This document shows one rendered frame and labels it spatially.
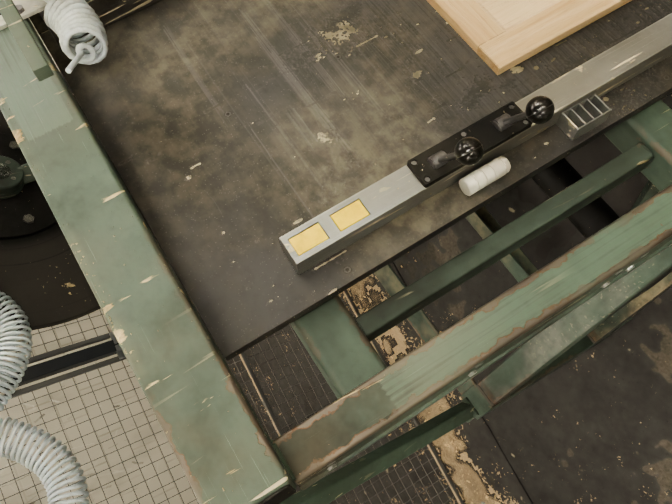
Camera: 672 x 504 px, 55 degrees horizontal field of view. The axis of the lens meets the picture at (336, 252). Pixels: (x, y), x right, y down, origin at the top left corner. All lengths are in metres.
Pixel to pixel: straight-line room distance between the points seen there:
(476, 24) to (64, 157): 0.70
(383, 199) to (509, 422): 2.27
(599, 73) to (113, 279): 0.80
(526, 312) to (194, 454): 0.46
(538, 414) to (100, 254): 2.37
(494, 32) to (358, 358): 0.60
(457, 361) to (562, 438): 2.15
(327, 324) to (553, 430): 2.13
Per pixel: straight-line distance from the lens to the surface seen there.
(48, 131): 1.04
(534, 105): 0.92
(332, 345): 0.94
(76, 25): 0.99
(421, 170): 0.96
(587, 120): 1.11
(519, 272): 2.58
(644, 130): 1.20
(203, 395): 0.80
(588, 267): 0.94
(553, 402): 2.93
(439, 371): 0.85
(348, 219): 0.93
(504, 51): 1.16
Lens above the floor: 2.24
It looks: 39 degrees down
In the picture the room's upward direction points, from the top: 107 degrees counter-clockwise
